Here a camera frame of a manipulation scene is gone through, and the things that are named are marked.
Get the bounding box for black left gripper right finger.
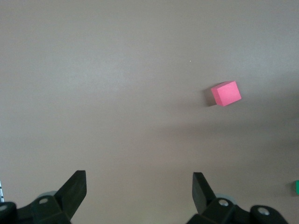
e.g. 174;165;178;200
186;172;252;224

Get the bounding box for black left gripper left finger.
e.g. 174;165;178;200
17;170;87;224

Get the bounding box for pink foam cube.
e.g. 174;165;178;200
211;80;242;107

